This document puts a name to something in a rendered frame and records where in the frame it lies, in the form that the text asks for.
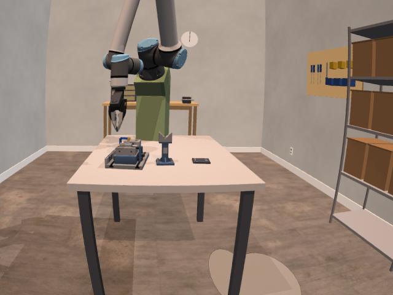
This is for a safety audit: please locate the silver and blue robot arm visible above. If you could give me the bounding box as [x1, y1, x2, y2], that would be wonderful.
[103, 0, 187, 87]

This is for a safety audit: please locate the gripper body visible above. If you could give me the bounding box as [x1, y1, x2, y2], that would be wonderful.
[111, 87, 127, 111]

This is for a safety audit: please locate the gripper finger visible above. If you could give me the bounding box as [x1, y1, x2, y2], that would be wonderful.
[108, 106, 117, 131]
[117, 106, 126, 131]

